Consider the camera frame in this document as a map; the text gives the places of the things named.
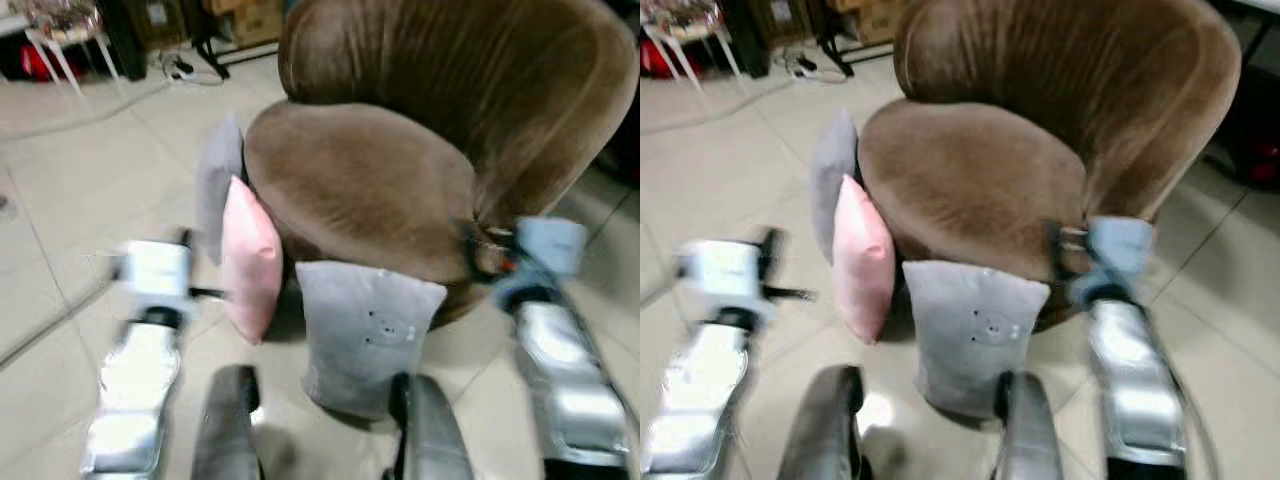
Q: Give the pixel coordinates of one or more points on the pink pillow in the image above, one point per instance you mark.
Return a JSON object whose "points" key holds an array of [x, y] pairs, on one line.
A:
{"points": [[250, 260], [864, 260]]}

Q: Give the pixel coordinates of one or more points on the plain grey pillow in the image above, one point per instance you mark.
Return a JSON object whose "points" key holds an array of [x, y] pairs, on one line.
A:
{"points": [[218, 175], [832, 165]]}

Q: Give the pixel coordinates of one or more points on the brown velvet armchair sofa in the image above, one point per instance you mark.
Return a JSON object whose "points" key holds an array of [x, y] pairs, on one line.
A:
{"points": [[1010, 150], [400, 150]]}

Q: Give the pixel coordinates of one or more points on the grey pillow with face print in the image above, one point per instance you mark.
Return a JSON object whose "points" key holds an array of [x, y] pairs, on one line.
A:
{"points": [[972, 335], [365, 335]]}

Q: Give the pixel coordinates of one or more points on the grey left robot leg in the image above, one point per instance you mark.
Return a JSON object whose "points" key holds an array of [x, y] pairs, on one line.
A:
{"points": [[825, 430], [228, 430]]}

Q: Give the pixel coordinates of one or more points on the grey robot leg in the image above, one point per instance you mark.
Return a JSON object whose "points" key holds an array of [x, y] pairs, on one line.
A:
{"points": [[432, 430], [228, 430], [825, 430], [1028, 430]]}

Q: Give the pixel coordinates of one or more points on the grey right robot leg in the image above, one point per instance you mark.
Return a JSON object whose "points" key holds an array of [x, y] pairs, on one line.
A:
{"points": [[1028, 430], [432, 430]]}

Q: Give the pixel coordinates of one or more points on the red and black object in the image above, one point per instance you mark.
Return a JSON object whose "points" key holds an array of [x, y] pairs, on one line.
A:
{"points": [[1262, 160]]}

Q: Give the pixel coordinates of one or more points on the black cabinet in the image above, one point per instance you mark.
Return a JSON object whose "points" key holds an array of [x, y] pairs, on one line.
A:
{"points": [[745, 35], [122, 35]]}

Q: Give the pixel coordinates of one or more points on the red bag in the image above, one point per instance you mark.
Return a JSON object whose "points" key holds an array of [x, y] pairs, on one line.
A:
{"points": [[655, 58], [40, 62]]}

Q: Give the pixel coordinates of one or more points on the cardboard box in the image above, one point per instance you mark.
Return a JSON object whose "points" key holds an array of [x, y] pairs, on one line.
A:
{"points": [[875, 18], [250, 20]]}

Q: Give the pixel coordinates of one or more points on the white stool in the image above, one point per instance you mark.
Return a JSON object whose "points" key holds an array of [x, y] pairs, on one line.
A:
{"points": [[685, 22], [60, 25]]}

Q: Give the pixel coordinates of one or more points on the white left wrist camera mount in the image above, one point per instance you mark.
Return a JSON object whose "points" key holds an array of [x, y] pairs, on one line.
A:
{"points": [[155, 270], [720, 272]]}

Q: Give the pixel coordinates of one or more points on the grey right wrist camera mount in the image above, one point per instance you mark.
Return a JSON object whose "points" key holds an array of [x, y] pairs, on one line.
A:
{"points": [[552, 248], [1120, 250]]}

